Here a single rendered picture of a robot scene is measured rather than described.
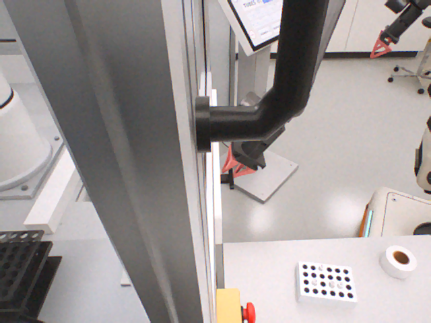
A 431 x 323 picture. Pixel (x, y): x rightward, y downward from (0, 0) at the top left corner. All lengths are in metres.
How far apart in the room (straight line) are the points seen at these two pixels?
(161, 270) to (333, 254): 0.71
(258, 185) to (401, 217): 0.84
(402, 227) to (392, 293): 0.85
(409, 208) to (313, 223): 0.51
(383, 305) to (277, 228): 1.07
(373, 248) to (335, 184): 1.29
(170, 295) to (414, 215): 1.62
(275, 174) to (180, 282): 1.91
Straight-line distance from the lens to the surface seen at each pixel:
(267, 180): 2.01
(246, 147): 0.72
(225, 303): 0.58
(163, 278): 0.17
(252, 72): 1.65
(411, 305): 0.85
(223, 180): 0.75
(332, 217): 1.94
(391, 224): 1.66
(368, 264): 0.86
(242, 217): 1.83
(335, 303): 0.76
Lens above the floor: 1.44
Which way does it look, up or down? 42 degrees down
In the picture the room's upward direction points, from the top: straight up
